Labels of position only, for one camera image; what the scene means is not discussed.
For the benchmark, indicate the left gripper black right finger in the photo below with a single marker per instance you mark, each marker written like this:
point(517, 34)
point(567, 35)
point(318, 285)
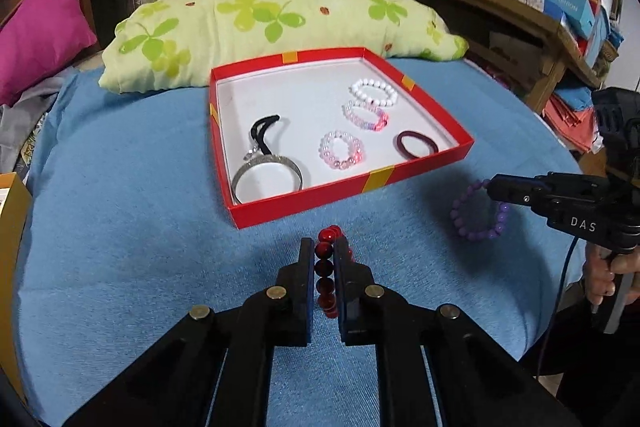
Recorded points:
point(351, 279)

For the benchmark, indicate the right hand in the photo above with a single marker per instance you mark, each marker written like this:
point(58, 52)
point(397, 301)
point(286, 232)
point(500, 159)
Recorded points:
point(599, 274)

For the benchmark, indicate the wooden side shelf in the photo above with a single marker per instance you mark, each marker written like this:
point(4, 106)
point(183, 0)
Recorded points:
point(555, 54)

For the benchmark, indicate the red white jewelry tray box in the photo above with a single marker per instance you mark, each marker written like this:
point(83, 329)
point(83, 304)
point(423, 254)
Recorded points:
point(296, 131)

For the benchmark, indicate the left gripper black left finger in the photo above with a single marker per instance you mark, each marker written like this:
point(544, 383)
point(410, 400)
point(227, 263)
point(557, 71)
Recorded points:
point(297, 306)

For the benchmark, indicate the orange yellow box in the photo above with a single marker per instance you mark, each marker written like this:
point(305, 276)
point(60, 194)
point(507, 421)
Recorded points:
point(15, 203)

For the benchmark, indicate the green clover print pillow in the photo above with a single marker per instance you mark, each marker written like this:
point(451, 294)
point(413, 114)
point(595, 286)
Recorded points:
point(170, 44)

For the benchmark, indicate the magenta pillow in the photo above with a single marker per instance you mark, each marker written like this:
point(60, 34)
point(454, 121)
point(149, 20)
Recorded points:
point(39, 39)

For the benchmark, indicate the grey bed sheet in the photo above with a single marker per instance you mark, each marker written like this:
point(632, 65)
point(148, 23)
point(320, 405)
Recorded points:
point(22, 122)

